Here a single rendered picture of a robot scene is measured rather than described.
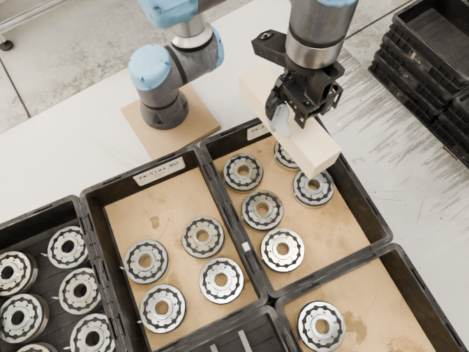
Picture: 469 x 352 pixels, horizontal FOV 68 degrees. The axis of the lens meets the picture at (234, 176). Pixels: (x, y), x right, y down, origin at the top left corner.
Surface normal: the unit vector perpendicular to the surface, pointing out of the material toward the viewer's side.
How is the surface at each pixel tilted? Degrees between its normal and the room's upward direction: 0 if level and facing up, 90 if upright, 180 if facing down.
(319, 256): 0
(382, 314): 0
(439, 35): 0
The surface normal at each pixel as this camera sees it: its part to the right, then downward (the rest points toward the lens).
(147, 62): -0.13, -0.32
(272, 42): -0.33, -0.67
